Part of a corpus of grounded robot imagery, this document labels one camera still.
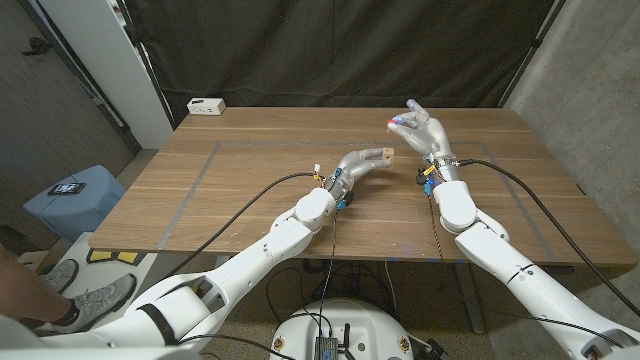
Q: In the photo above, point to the red-headed wooden screw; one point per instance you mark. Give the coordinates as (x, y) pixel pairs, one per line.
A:
(389, 122)

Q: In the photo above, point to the grey table leg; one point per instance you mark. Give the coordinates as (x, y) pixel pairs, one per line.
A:
(470, 305)

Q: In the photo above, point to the white floor platform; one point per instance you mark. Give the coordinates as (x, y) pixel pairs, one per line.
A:
(105, 267)

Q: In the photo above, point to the white power strip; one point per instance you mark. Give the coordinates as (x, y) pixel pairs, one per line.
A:
(206, 106)

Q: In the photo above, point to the wooden table panel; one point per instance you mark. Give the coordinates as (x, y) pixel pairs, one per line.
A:
(250, 143)

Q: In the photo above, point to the person's bare leg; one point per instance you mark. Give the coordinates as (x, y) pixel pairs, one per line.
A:
(25, 295)

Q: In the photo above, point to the wooden block with holes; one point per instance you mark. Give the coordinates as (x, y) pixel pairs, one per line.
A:
(388, 155)

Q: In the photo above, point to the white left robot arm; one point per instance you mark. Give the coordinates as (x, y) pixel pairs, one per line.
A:
(250, 265)

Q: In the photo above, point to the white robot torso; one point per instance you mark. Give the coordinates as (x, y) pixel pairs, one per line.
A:
(345, 325)

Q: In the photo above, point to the black backdrop frame pole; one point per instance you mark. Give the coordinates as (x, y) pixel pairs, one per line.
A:
(532, 50)
(151, 75)

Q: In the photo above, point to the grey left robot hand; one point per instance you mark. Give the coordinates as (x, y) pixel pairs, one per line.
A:
(352, 165)

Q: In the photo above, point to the black phone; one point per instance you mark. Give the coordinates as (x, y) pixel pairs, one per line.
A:
(66, 188)

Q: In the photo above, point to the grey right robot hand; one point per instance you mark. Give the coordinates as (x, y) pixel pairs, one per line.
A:
(425, 135)

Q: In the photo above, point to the yellow and black floor pad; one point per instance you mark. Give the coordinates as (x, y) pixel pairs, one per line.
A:
(100, 256)

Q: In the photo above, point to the grey sneaker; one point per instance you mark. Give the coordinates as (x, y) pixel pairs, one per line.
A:
(61, 276)
(100, 300)

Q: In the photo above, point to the blue stool with phone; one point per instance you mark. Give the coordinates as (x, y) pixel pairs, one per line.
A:
(75, 210)

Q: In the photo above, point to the black curtain backdrop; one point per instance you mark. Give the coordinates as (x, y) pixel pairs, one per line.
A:
(325, 50)

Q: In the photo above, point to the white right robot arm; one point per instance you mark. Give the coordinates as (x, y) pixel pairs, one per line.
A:
(510, 265)

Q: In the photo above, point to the white pillar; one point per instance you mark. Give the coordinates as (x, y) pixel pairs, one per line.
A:
(100, 60)

